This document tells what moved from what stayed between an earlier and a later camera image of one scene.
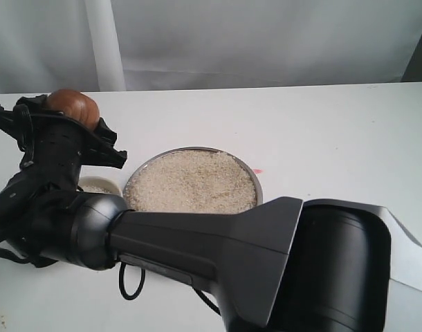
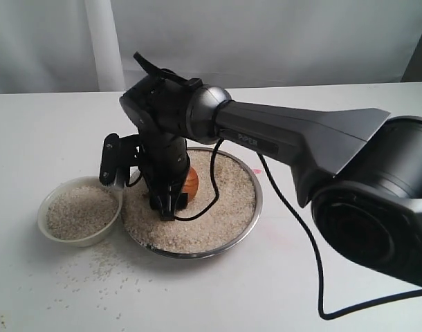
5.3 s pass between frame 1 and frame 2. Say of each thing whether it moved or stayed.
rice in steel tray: stayed
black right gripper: moved
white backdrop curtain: stayed
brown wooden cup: moved
